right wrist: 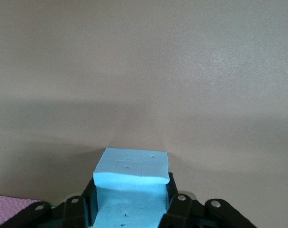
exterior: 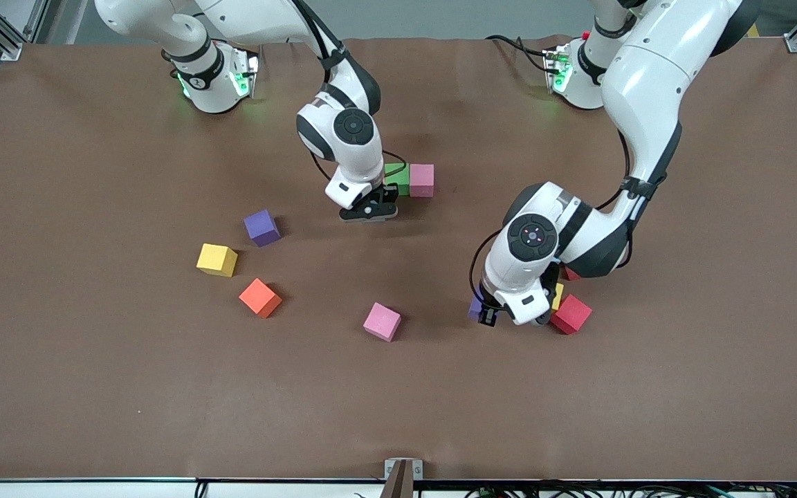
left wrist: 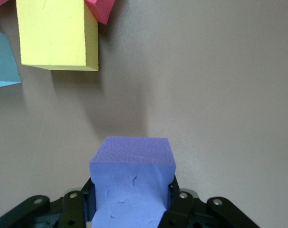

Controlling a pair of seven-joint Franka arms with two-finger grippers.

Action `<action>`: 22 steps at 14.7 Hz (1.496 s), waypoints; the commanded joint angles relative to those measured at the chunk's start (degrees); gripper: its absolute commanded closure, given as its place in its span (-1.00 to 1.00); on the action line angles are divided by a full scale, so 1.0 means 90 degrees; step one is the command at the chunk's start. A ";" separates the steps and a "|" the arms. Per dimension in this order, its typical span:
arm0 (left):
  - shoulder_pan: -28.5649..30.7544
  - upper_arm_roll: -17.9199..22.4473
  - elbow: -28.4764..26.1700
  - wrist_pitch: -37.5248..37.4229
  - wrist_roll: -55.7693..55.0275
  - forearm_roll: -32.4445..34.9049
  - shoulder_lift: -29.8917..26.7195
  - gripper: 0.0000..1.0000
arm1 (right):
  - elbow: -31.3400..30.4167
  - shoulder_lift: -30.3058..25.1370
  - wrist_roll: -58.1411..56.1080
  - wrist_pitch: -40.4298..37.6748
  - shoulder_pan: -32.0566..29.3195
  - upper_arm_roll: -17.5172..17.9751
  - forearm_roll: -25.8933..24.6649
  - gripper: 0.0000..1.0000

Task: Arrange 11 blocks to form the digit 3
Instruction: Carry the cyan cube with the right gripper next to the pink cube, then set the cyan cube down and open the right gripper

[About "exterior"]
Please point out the brown table cover sheet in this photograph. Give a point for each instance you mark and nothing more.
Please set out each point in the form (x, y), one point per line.
(398, 401)

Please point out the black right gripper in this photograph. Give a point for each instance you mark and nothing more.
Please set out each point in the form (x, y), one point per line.
(387, 194)

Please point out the grey metal bracket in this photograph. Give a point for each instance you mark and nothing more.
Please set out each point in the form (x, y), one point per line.
(403, 474)

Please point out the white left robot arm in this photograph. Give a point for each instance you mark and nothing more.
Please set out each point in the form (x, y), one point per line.
(647, 83)

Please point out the green foam cube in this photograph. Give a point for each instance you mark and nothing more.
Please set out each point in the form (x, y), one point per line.
(400, 181)

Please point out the purple foam cube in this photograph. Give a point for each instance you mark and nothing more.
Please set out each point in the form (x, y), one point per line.
(474, 308)
(261, 227)

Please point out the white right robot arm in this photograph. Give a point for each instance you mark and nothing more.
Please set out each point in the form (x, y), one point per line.
(364, 159)

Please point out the orange foam cube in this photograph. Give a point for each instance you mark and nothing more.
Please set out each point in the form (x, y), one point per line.
(260, 297)

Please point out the red foam cube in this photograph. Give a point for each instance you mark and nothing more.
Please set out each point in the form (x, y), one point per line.
(573, 315)
(570, 275)

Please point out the pink foam cube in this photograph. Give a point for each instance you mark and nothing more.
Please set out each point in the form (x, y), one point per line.
(422, 178)
(382, 320)

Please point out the yellow foam cube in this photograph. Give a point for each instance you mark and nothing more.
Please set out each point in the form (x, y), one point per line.
(559, 296)
(216, 259)

